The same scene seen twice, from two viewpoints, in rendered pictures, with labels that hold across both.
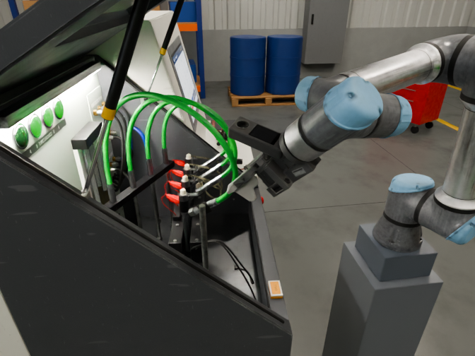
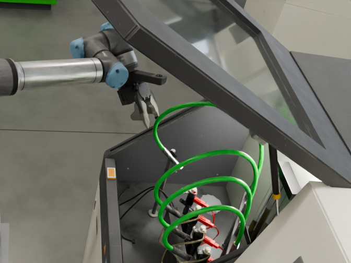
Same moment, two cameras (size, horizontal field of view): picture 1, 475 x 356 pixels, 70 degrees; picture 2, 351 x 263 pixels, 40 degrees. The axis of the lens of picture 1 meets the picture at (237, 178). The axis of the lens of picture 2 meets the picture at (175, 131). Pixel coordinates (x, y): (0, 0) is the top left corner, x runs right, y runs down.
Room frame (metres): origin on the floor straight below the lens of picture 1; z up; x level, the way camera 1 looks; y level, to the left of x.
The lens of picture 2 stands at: (1.93, -0.27, 2.25)
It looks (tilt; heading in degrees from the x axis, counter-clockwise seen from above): 38 degrees down; 164
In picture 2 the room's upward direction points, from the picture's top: 17 degrees clockwise
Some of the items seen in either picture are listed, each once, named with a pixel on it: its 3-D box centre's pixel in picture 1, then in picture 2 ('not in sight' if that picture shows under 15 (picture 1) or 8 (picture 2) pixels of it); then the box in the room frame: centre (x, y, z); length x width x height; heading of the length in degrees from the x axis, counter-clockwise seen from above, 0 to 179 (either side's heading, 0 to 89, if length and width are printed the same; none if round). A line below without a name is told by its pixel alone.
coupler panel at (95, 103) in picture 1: (107, 136); not in sight; (1.06, 0.43, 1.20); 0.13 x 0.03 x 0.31; 3
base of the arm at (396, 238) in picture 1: (399, 225); not in sight; (0.91, -0.54, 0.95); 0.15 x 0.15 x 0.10
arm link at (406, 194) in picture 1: (410, 196); not in sight; (0.90, -0.54, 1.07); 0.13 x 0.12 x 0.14; 32
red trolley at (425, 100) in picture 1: (409, 94); not in sight; (4.55, -2.32, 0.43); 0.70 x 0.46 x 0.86; 33
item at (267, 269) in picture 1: (262, 256); (110, 235); (0.85, -0.08, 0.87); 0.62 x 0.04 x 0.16; 3
